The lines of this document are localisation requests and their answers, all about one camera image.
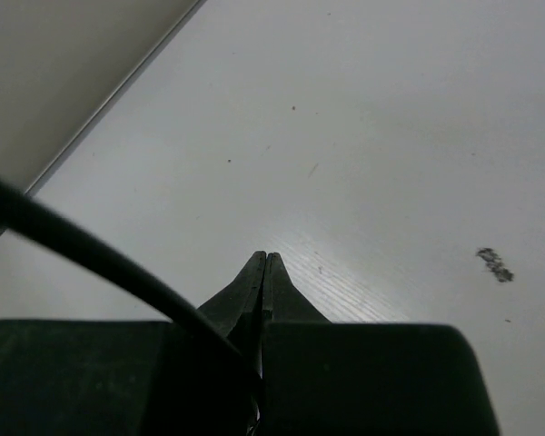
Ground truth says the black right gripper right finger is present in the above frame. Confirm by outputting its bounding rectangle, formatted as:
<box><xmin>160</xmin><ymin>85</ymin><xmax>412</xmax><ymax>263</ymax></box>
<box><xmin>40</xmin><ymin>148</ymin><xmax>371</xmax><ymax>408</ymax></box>
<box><xmin>261</xmin><ymin>253</ymin><xmax>500</xmax><ymax>435</ymax></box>

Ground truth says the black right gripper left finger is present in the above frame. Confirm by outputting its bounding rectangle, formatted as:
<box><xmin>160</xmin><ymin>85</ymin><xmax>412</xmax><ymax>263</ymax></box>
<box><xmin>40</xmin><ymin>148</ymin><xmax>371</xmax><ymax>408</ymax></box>
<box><xmin>0</xmin><ymin>251</ymin><xmax>267</xmax><ymax>436</ymax></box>

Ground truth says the black headphone cable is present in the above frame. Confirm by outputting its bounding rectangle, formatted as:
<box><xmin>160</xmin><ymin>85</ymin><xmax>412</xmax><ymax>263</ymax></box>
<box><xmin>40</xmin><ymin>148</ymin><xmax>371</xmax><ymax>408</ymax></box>
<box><xmin>0</xmin><ymin>168</ymin><xmax>264</xmax><ymax>436</ymax></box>

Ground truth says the small dark screw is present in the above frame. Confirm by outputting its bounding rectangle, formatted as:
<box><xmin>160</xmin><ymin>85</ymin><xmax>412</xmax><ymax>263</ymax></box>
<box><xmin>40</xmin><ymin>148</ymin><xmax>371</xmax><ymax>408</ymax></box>
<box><xmin>476</xmin><ymin>247</ymin><xmax>514</xmax><ymax>283</ymax></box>

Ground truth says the aluminium rail frame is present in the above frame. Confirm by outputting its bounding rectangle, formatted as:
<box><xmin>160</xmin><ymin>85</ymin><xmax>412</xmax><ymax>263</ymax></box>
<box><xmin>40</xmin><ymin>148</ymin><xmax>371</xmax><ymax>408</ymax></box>
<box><xmin>0</xmin><ymin>0</ymin><xmax>210</xmax><ymax>255</ymax></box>

